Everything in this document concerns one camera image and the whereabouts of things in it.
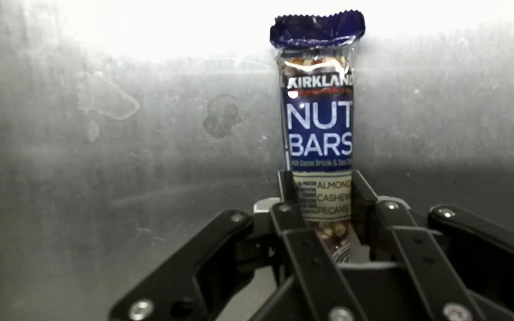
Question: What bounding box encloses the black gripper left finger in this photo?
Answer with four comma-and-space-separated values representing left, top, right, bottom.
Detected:
107, 169, 369, 321

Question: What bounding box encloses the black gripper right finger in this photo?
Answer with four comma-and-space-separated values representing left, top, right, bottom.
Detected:
350, 169, 514, 321

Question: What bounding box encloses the blue nut bar wrapper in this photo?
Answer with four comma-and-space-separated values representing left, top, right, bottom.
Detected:
267, 9, 367, 264

